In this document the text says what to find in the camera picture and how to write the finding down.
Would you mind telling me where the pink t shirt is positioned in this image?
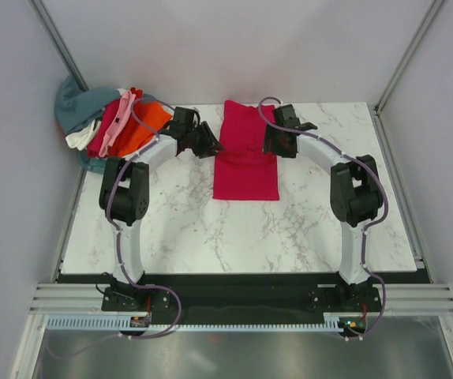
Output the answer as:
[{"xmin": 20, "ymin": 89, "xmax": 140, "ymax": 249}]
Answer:
[{"xmin": 99, "ymin": 90, "xmax": 136, "ymax": 158}]

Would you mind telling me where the white cable duct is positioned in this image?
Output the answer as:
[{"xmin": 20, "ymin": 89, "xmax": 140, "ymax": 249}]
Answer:
[{"xmin": 46, "ymin": 314, "xmax": 365, "ymax": 332}]

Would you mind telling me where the crimson t shirt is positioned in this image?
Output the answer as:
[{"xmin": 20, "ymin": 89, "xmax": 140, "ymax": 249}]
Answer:
[{"xmin": 87, "ymin": 88, "xmax": 143, "ymax": 158}]

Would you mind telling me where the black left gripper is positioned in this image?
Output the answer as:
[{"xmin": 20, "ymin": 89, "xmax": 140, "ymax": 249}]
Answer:
[{"xmin": 185, "ymin": 122, "xmax": 224, "ymax": 160}]

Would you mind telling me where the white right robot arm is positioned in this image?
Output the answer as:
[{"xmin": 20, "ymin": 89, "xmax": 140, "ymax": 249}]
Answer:
[{"xmin": 258, "ymin": 104, "xmax": 388, "ymax": 311}]

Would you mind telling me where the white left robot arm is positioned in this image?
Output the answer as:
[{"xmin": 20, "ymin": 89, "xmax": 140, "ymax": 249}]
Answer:
[{"xmin": 99, "ymin": 107, "xmax": 223, "ymax": 310}]

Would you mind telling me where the grey blue t shirt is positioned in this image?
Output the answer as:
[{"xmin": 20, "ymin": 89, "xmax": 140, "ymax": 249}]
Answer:
[{"xmin": 54, "ymin": 76, "xmax": 121, "ymax": 135}]

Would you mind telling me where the magenta t shirt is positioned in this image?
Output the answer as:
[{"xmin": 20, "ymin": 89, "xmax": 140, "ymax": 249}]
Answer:
[{"xmin": 212, "ymin": 100, "xmax": 279, "ymax": 201}]

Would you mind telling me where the orange t shirt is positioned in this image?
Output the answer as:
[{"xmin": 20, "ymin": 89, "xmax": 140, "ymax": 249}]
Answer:
[{"xmin": 110, "ymin": 102, "xmax": 171, "ymax": 157}]

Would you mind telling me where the teal t shirt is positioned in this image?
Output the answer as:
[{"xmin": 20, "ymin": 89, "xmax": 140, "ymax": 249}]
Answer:
[{"xmin": 78, "ymin": 93, "xmax": 158, "ymax": 173}]

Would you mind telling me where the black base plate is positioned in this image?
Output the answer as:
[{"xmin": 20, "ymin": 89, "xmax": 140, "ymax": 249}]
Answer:
[{"xmin": 58, "ymin": 269, "xmax": 431, "ymax": 324}]

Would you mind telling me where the aluminium frame rail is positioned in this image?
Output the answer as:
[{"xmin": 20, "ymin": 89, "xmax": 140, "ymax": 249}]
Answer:
[{"xmin": 30, "ymin": 283, "xmax": 453, "ymax": 316}]

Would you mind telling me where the white t shirt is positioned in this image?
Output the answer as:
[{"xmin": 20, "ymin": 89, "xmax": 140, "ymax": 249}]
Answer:
[{"xmin": 66, "ymin": 119, "xmax": 101, "ymax": 151}]

